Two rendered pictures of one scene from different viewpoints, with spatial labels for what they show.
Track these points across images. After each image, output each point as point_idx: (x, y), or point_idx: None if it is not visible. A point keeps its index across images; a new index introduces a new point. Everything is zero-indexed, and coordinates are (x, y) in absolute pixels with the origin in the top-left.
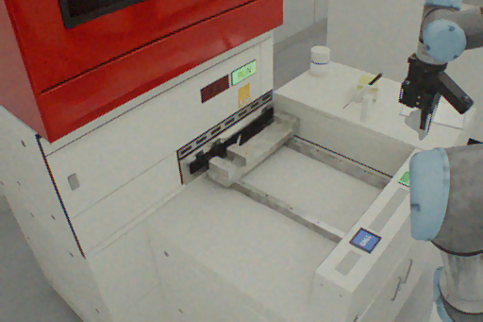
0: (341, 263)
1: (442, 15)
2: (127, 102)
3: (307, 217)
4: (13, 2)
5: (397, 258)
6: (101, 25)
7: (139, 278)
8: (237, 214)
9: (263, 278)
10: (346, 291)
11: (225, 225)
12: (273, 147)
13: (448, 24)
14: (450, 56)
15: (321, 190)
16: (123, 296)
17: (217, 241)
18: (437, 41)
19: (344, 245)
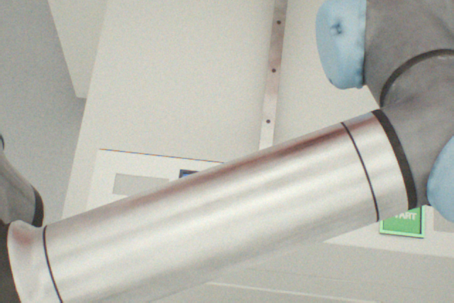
0: (134, 177)
1: None
2: None
3: (268, 101)
4: None
5: (304, 284)
6: None
7: None
8: (224, 8)
9: (126, 106)
10: (86, 206)
11: (193, 6)
12: None
13: (346, 18)
14: (326, 73)
15: (364, 94)
16: None
17: (155, 13)
18: (320, 26)
19: (171, 167)
